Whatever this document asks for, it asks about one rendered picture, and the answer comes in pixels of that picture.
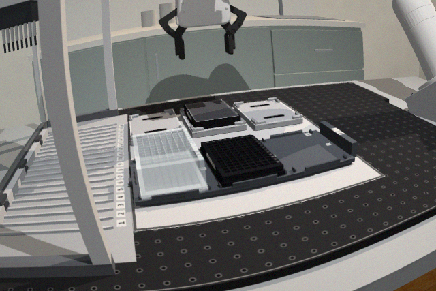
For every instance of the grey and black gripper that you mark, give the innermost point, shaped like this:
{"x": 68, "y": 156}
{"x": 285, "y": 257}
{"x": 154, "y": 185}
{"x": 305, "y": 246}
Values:
{"x": 200, "y": 13}

